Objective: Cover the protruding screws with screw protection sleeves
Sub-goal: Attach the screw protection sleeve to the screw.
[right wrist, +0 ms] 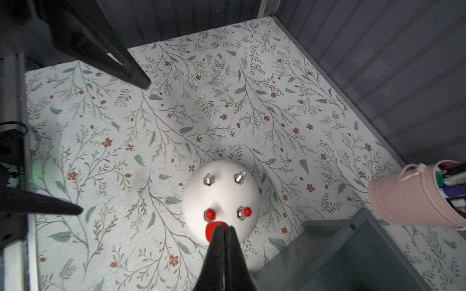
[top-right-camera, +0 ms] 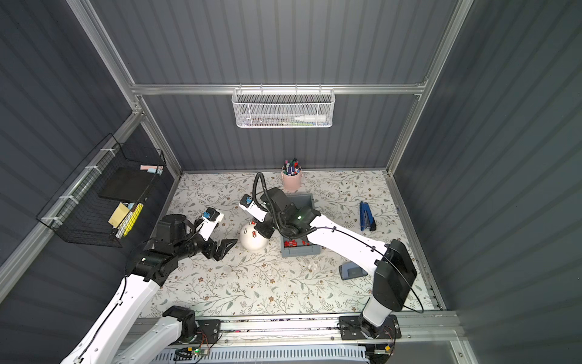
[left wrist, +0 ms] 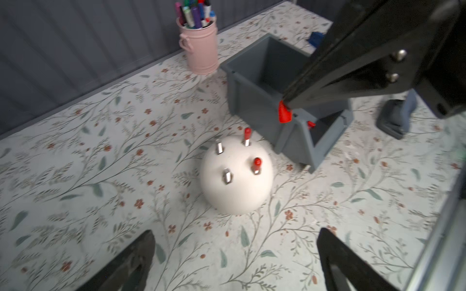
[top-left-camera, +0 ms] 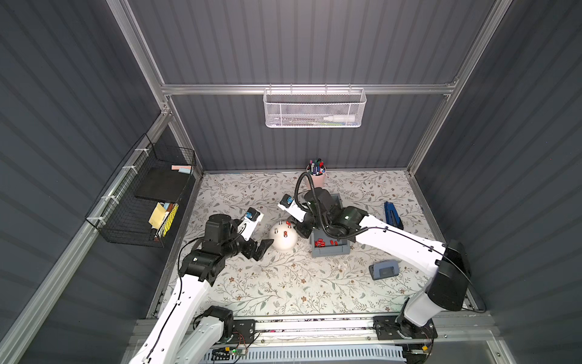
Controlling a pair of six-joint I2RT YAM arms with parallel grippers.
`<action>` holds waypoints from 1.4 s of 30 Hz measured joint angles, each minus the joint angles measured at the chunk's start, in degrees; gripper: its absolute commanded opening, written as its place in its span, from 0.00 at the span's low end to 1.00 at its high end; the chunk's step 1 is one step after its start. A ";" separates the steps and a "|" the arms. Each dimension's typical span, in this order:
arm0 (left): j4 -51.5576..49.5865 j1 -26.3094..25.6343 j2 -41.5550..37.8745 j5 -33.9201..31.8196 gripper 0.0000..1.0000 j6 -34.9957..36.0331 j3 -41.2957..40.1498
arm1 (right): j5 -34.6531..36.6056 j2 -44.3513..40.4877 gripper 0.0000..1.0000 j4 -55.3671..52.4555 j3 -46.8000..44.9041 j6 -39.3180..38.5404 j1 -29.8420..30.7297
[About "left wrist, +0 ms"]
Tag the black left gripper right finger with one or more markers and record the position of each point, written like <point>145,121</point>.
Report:
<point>342,268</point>

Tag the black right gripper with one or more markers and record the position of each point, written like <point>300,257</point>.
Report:
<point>378,48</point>

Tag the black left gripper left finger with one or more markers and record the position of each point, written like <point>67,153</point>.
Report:
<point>129,270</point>

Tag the red screw sleeve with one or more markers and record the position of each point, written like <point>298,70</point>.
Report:
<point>256,166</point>
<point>247,137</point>
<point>285,114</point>

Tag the white dome with screws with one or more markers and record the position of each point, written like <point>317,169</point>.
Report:
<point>226,178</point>

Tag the grey tape dispenser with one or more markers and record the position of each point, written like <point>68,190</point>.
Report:
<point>394,118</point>

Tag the grey plastic bin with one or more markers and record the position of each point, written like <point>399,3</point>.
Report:
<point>257,78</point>

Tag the pink pen cup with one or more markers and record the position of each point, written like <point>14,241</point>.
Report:
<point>198,35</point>

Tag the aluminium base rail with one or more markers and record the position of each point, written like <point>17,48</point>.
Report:
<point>442,264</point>

